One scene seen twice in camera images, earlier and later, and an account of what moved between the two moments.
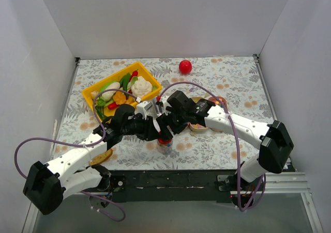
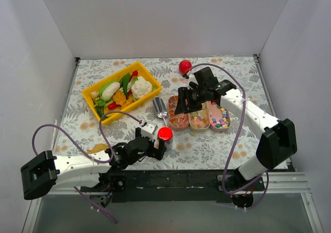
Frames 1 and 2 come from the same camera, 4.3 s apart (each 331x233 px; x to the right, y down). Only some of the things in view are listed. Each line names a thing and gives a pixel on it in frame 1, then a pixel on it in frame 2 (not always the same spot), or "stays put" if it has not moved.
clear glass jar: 164,148 stays put
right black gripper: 171,120 -> 188,98
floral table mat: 232,83 stays put
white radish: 106,95 stays put
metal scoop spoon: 159,112 stays put
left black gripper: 147,129 -> 151,148
